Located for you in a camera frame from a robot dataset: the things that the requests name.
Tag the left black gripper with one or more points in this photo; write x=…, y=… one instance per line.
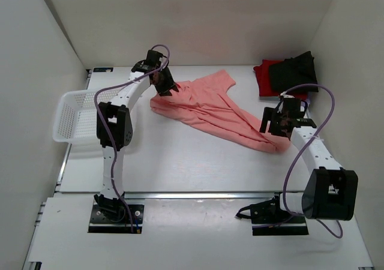
x=170, y=82

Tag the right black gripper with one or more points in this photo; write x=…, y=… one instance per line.
x=269, y=114

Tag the pink t shirt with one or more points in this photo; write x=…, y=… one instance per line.
x=204, y=104

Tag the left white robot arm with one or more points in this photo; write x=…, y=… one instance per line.
x=114, y=126

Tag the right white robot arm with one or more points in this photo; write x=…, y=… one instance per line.
x=331, y=190

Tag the lavender folded t shirt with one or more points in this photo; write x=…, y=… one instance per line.
x=305, y=102

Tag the red folded t shirt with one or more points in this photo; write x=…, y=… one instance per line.
x=263, y=80

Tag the black folded t shirt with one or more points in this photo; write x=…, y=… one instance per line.
x=292, y=72

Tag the white plastic basket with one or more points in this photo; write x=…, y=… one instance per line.
x=76, y=114

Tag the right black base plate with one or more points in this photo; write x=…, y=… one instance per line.
x=279, y=225

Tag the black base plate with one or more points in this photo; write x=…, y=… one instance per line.
x=279, y=225
x=102, y=221

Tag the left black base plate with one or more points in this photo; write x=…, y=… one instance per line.
x=102, y=221

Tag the aluminium rail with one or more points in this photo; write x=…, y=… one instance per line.
x=200, y=195

